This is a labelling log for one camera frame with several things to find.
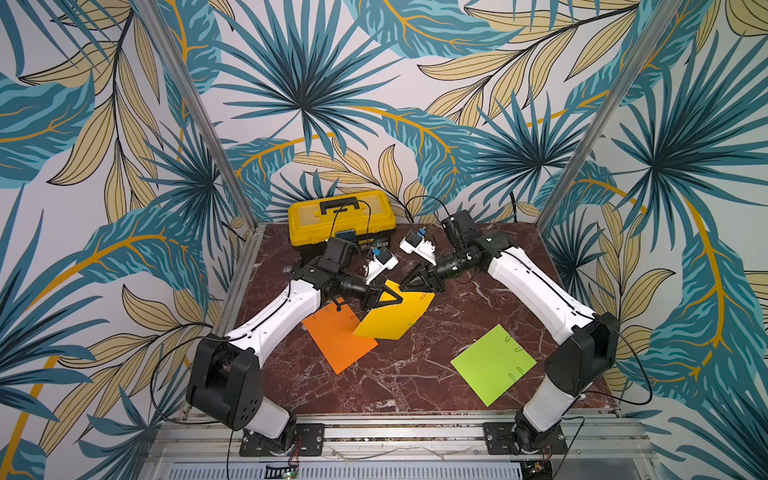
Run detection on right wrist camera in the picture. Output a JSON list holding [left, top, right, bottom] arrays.
[[399, 227, 437, 266]]

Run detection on aluminium front frame rail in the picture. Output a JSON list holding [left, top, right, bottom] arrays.
[[138, 410, 664, 479]]

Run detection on lime green paper sheet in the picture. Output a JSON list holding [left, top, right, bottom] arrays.
[[451, 325, 537, 407]]

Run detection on yellow paper sheet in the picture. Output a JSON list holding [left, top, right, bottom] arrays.
[[354, 280, 435, 340]]

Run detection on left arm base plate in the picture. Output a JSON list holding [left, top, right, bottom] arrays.
[[239, 421, 325, 458]]

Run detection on yellow black toolbox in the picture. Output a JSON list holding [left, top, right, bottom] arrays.
[[288, 190, 396, 247]]

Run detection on right aluminium corner post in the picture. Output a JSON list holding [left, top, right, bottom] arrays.
[[536, 0, 683, 230]]

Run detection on orange paper sheet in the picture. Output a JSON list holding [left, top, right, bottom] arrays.
[[302, 302, 378, 375]]

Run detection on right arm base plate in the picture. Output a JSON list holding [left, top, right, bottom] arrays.
[[482, 422, 567, 455]]

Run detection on aluminium corner post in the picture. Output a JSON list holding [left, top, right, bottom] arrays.
[[536, 0, 683, 230], [135, 0, 258, 232]]

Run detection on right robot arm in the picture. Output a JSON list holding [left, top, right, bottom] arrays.
[[399, 210, 619, 453]]

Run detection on left aluminium corner post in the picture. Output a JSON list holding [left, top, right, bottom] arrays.
[[135, 0, 258, 232]]

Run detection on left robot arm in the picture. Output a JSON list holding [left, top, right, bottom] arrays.
[[186, 237, 403, 455]]

